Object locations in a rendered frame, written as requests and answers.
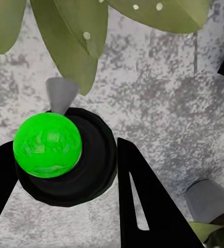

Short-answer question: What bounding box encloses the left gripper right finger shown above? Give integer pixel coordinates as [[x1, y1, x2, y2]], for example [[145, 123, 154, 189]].
[[117, 137, 204, 248]]

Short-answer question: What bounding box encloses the insectifuge atomizer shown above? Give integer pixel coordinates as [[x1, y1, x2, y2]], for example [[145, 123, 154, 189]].
[[13, 77, 117, 207]]

